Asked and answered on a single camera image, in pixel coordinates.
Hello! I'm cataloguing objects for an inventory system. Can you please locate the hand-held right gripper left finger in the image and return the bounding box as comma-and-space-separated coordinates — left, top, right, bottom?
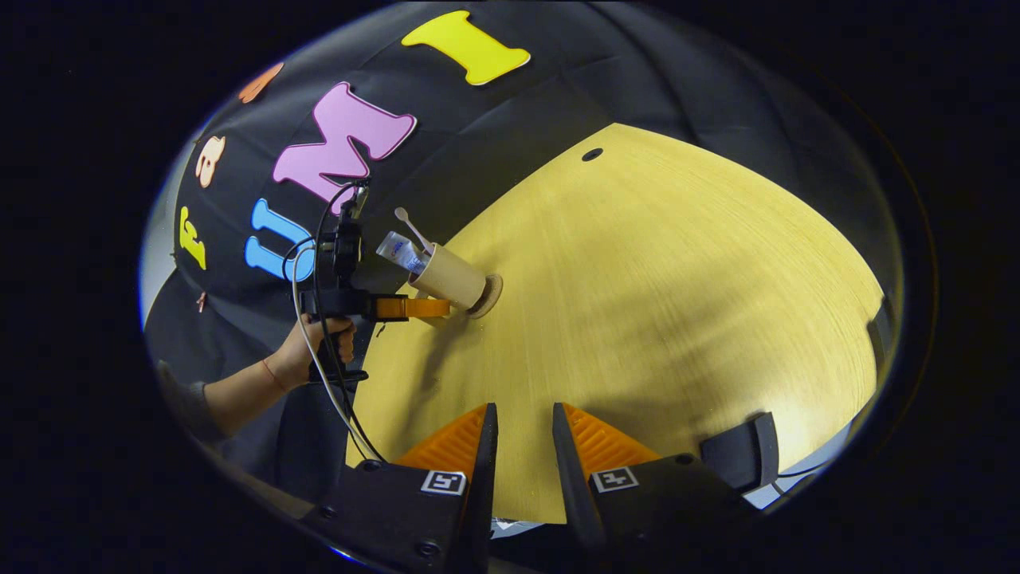
307, 403, 499, 572

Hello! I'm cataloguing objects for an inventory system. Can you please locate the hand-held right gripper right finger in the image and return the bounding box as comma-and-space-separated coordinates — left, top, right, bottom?
552, 403, 758, 552

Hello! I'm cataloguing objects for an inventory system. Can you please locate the beige cup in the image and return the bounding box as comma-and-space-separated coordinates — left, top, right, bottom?
408, 243, 488, 312

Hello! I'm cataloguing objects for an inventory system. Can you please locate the white toothpaste tube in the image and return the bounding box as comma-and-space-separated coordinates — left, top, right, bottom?
375, 231, 431, 276

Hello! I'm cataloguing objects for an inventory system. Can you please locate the pale pink toothbrush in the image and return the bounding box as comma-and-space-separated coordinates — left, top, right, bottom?
394, 207, 437, 256

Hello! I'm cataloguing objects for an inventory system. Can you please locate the round brown coaster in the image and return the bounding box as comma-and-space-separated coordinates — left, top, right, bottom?
466, 273, 504, 320

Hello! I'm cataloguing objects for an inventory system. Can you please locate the wooden desktop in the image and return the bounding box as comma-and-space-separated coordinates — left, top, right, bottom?
347, 122, 887, 525

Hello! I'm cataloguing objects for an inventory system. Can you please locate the black backdrop cloth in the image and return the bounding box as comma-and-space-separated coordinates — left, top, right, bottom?
143, 0, 901, 495

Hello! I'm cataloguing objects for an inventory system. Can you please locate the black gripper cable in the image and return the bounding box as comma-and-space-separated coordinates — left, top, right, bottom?
291, 182, 389, 465

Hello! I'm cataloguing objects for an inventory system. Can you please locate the black desk edge bracket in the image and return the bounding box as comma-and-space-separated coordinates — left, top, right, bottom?
700, 412, 780, 495

